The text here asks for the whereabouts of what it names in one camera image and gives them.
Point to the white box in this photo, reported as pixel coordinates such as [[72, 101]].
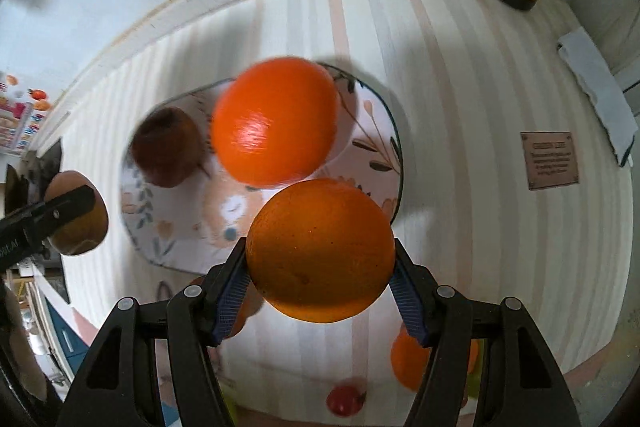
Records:
[[600, 82]]

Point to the dark red apple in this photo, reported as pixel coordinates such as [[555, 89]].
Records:
[[167, 147]]

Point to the brown mat label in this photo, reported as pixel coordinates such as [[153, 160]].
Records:
[[550, 161]]

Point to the striped table mat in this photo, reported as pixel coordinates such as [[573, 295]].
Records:
[[475, 72]]

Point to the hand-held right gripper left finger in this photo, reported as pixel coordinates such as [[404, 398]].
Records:
[[230, 299]]

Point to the orange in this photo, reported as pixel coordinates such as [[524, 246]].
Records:
[[275, 122], [320, 252], [407, 362]]

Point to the blue cabinet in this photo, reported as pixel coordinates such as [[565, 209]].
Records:
[[67, 339]]

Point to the colourful wall sticker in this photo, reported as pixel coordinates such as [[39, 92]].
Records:
[[20, 117]]

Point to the green apple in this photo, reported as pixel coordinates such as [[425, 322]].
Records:
[[473, 387], [228, 407]]

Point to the floral plate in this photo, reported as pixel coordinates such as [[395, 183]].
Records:
[[365, 142]]

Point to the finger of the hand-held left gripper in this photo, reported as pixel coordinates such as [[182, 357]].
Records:
[[55, 211]]

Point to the cherry tomato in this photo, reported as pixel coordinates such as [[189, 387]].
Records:
[[345, 401]]

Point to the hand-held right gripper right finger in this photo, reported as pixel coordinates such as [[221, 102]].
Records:
[[407, 302]]

